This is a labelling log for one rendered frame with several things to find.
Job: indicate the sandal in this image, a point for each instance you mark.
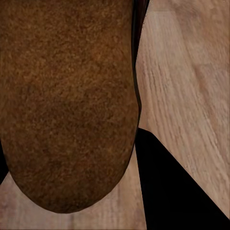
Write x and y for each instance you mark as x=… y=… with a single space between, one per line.
x=69 y=99

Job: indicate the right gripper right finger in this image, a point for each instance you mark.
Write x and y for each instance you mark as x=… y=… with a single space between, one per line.
x=172 y=199

